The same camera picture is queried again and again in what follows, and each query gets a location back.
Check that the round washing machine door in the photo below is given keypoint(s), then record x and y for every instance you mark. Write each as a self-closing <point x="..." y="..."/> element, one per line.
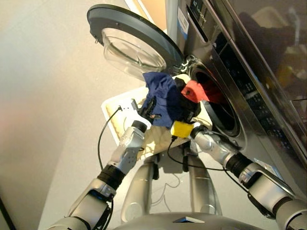
<point x="124" y="16"/>

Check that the red garment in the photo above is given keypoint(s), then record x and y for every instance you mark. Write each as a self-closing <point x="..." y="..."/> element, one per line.
<point x="194" y="91"/>

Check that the silver robot leg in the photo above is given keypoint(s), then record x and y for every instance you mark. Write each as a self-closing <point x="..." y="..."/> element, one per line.
<point x="139" y="189"/>
<point x="201" y="187"/>

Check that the grey washing machine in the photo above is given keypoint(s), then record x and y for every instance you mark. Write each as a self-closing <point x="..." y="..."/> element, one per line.
<point x="216" y="48"/>

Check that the navy blue garment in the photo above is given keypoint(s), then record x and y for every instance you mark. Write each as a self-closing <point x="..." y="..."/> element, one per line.
<point x="163" y="95"/>

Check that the grey robot torso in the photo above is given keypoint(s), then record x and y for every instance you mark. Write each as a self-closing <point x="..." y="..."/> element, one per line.
<point x="156" y="222"/>

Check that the black basket stand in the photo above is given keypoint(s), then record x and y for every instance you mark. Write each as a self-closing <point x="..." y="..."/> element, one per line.
<point x="185" y="163"/>

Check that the pale woven laundry basket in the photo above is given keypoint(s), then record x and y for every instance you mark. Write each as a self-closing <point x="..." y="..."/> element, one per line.
<point x="158" y="141"/>

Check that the black garment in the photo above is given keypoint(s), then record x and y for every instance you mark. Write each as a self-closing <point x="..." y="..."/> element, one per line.
<point x="189" y="105"/>

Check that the blue washer label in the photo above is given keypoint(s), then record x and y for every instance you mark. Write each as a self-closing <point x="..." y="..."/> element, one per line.
<point x="183" y="26"/>

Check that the blue and white washer sticker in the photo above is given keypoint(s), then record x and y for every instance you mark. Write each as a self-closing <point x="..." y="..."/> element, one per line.
<point x="272" y="170"/>

